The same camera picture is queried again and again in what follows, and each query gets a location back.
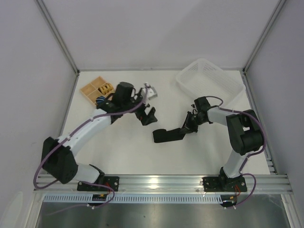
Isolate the aluminium mounting rail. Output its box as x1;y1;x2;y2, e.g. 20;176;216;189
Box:
33;173;293;195

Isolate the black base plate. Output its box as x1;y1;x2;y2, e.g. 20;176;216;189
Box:
202;176;247;192
77;176;120;191

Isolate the white plastic basket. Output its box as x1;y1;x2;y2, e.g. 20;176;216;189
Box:
176;58;245;106

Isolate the blue striped rolled tie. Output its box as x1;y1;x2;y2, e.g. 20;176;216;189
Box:
95;96;108;106

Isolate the black necktie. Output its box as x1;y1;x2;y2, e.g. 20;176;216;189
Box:
152;128;190;143

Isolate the white slotted cable duct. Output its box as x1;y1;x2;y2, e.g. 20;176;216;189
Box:
43;194;236;204

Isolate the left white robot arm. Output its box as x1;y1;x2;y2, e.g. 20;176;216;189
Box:
40;82;157;184

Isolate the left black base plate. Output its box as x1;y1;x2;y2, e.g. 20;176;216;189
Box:
77;176;120;191

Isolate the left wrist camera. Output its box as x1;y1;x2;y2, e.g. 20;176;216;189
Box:
142;83;158;100

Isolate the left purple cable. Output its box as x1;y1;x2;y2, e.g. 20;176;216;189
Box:
32;83;151;216

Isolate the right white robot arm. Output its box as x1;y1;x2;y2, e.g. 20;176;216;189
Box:
179;95;266;191

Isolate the yellow patterned rolled tie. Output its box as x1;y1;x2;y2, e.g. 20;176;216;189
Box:
98;83;114;95

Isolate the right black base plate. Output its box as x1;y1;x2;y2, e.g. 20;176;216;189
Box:
202;176;247;192

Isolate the wooden compartment box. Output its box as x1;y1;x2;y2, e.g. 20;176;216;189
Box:
79;76;115;106

